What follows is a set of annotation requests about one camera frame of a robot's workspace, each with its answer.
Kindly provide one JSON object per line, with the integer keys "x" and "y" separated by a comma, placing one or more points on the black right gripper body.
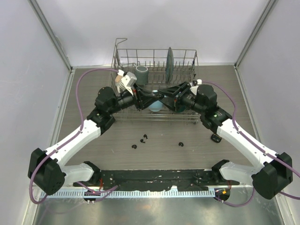
{"x": 184, "y": 98}

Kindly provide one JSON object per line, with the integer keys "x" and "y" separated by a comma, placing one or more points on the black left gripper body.
{"x": 137, "y": 98}

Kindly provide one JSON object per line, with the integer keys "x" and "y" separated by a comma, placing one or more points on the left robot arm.
{"x": 48, "y": 169}

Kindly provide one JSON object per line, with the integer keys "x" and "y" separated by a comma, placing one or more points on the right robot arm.
{"x": 269, "y": 172}

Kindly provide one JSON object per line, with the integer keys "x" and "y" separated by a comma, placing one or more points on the dark green mug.
{"x": 179, "y": 108}

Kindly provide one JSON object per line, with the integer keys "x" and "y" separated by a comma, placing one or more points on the light blue mug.
{"x": 156, "y": 106}

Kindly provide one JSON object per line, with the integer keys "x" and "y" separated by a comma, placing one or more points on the grey ceramic cup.
{"x": 141, "y": 73}

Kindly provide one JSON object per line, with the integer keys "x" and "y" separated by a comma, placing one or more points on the striped beige mug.
{"x": 117, "y": 80}

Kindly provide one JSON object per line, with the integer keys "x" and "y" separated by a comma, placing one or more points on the dark teal plate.
{"x": 169, "y": 65}

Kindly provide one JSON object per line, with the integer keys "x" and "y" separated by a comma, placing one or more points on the grey wire dish rack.
{"x": 185, "y": 63}

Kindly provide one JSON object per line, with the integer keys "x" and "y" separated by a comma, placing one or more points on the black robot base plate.
{"x": 160, "y": 180}

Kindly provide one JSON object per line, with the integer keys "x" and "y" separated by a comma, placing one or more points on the white slotted cable duct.
{"x": 172, "y": 193}

